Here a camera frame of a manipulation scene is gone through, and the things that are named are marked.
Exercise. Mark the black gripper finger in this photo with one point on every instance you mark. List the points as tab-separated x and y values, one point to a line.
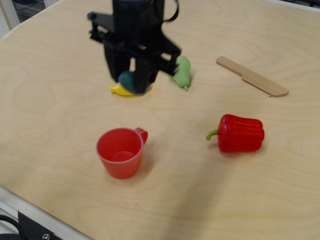
145	73
118	60

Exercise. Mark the black metal bracket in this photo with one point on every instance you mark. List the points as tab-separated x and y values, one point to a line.
35	231

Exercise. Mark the red toy bell pepper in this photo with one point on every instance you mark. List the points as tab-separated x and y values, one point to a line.
238	134

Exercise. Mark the light green toy pear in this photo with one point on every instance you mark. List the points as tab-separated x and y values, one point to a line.
182	77

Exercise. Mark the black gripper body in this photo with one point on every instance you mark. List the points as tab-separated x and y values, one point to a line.
137	24

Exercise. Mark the wooden toy knife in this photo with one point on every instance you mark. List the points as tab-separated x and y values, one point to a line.
252	78

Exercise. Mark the yellow toy banana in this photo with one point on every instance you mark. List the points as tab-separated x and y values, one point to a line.
120	90

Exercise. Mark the red plastic cup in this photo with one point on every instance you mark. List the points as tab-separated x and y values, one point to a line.
120	150

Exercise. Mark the aluminium table edge rail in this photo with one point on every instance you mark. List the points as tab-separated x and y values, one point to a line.
11	204

